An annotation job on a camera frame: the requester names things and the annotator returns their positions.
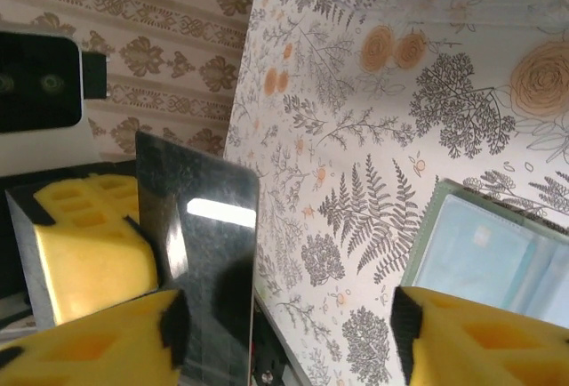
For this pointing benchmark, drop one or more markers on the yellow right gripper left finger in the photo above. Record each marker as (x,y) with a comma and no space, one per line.
(89,355)

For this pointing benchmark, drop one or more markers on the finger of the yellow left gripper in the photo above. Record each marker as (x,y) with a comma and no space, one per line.
(89,261)

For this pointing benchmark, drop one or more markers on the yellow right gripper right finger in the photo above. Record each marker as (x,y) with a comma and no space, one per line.
(489,350)

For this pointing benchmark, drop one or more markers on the green card holder clear sleeves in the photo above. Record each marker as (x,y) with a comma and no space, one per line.
(480,248)

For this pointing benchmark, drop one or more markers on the black credit card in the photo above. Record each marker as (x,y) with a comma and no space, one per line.
(209,243)

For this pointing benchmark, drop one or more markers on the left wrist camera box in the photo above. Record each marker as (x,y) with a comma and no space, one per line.
(35,83)

